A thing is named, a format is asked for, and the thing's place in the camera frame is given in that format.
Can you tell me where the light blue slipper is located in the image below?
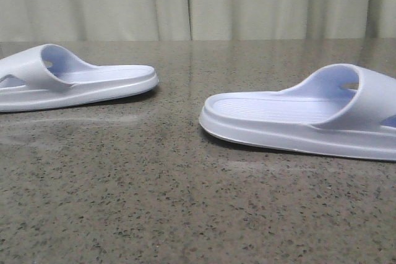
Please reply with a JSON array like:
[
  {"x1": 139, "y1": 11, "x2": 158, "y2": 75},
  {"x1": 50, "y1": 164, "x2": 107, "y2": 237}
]
[
  {"x1": 199, "y1": 64, "x2": 395, "y2": 161},
  {"x1": 1, "y1": 44, "x2": 159, "y2": 112}
]

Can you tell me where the beige curtain backdrop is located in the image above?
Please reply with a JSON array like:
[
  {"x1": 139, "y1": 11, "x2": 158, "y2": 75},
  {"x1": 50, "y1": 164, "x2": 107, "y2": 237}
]
[{"x1": 1, "y1": 0, "x2": 395, "y2": 41}]

